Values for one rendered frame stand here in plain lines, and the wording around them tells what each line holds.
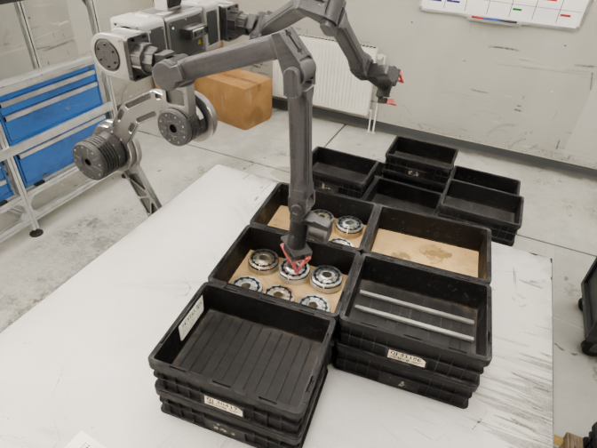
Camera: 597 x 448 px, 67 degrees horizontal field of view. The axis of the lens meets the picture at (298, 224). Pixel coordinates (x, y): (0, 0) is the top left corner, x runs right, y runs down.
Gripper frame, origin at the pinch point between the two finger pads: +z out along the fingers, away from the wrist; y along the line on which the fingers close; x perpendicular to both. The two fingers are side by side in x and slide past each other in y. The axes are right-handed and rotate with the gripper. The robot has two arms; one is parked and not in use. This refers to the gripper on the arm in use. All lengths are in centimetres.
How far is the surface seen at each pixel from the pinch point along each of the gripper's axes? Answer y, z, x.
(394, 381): -42.9, 11.6, -13.2
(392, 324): -30.9, 2.2, -18.3
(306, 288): -7.5, 3.8, -1.3
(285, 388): -37.6, 3.2, 19.4
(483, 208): 38, 35, -138
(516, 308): -35, 13, -72
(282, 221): 28.0, 5.3, -8.9
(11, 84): 186, 6, 83
